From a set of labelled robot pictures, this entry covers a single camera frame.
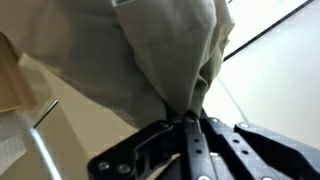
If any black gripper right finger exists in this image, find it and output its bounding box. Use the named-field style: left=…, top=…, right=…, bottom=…
left=200, top=118, right=320, bottom=180

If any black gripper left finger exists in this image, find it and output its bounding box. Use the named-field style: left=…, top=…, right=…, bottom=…
left=87, top=117, right=214, bottom=180

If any pale grey clothing piece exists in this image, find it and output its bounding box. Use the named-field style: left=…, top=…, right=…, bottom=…
left=0, top=0, right=234, bottom=129

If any tan sofa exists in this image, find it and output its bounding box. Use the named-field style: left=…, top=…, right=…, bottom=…
left=0, top=55, right=135, bottom=180

